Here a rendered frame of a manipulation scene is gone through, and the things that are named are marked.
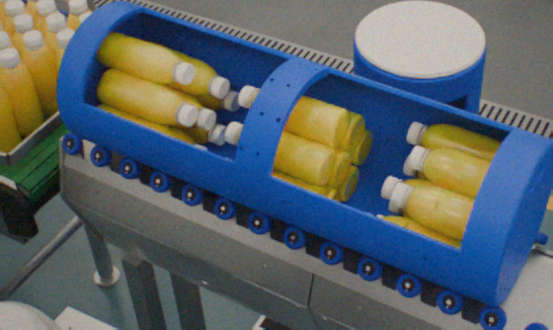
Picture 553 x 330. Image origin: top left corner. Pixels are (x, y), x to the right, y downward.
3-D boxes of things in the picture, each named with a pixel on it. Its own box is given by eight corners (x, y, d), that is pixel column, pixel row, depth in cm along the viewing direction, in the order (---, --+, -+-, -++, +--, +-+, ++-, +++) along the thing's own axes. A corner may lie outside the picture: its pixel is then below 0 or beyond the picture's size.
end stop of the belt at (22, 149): (14, 166, 179) (10, 154, 178) (11, 164, 180) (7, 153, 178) (137, 59, 205) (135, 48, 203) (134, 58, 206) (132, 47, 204)
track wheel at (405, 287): (424, 278, 150) (427, 276, 152) (399, 268, 152) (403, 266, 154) (415, 302, 151) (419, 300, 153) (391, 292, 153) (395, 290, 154)
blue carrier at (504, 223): (484, 343, 143) (509, 213, 126) (68, 165, 178) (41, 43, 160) (543, 233, 163) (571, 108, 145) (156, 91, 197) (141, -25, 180)
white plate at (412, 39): (339, 12, 202) (339, 17, 202) (379, 86, 181) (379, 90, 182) (454, -9, 207) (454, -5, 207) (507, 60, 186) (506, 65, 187)
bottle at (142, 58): (90, 63, 172) (167, 90, 165) (99, 28, 172) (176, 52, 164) (114, 65, 179) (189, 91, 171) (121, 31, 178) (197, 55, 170)
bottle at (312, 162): (332, 185, 157) (242, 151, 164) (343, 146, 156) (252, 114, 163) (314, 190, 151) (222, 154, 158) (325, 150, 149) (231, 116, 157)
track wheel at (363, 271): (383, 261, 153) (387, 260, 155) (359, 251, 155) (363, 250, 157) (375, 286, 154) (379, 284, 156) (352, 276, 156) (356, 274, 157)
